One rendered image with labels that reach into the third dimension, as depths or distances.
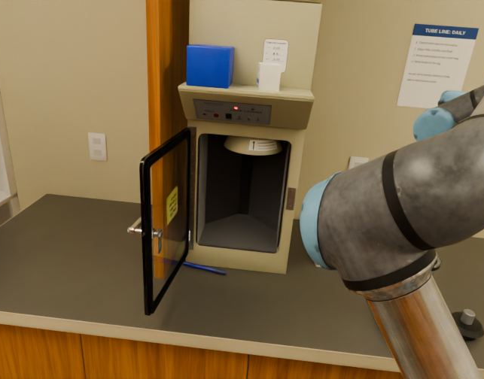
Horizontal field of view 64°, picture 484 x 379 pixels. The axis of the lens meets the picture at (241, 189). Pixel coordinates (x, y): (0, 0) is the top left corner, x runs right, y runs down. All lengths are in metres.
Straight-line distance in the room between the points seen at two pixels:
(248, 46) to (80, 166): 0.98
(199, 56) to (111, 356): 0.81
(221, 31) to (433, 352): 0.82
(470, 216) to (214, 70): 0.67
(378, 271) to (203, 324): 0.66
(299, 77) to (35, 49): 1.05
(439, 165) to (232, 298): 0.82
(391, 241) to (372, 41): 1.12
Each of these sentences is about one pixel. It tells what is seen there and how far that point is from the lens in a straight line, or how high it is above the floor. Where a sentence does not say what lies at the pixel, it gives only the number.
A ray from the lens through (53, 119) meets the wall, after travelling 1.74.
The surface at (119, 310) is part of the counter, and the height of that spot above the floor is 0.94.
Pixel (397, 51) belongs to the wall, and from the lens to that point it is 1.52.
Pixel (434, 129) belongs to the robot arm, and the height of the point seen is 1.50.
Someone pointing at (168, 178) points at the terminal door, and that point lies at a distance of 0.94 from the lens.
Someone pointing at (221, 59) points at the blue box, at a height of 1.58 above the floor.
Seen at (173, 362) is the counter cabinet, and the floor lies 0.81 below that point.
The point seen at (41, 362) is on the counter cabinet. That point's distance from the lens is 1.30.
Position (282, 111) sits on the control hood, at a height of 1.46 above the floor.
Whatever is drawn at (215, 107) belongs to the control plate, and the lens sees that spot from 0.98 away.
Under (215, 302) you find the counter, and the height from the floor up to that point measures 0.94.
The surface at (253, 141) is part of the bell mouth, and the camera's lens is 1.09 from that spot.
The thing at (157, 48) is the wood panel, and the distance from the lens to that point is 0.98.
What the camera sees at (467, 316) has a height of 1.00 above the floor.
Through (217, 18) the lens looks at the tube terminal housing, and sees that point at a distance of 1.04.
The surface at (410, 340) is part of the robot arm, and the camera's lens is 0.52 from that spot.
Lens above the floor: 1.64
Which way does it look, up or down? 23 degrees down
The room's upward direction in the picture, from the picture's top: 4 degrees clockwise
